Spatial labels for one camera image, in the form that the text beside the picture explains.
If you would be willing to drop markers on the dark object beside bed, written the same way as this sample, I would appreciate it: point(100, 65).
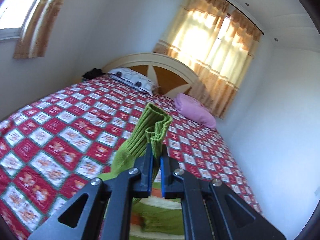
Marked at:
point(92, 74)

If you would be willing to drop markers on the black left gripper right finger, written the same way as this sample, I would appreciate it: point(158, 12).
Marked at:
point(210, 209)

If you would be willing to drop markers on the red white patchwork bedspread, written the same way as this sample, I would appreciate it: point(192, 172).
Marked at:
point(52, 147)

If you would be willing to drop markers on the pink pillow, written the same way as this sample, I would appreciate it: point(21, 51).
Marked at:
point(194, 110)

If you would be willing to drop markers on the yellow orange side curtain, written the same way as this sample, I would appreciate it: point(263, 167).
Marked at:
point(37, 28)

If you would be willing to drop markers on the cream and brown headboard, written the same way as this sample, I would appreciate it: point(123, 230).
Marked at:
point(171, 75)

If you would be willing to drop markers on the green orange striped knit sweater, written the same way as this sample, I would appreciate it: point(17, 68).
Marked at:
point(153, 217)

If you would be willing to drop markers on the yellow orange window curtain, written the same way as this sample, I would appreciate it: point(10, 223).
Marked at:
point(217, 43)

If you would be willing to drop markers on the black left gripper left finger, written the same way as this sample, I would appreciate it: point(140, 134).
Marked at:
point(102, 208)

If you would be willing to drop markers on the white cartoon print pillow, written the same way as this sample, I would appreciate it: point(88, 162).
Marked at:
point(134, 80)

